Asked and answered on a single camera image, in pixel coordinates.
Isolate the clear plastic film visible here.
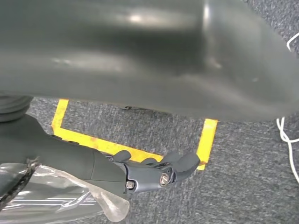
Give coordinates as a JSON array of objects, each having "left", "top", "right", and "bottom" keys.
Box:
[{"left": 0, "top": 159, "right": 131, "bottom": 224}]

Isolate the white floor cable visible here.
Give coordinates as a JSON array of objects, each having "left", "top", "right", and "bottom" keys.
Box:
[{"left": 276, "top": 31, "right": 299, "bottom": 185}]

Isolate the yellow floor tape outline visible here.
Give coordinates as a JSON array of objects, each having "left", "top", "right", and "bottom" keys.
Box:
[{"left": 51, "top": 98, "right": 218, "bottom": 171}]

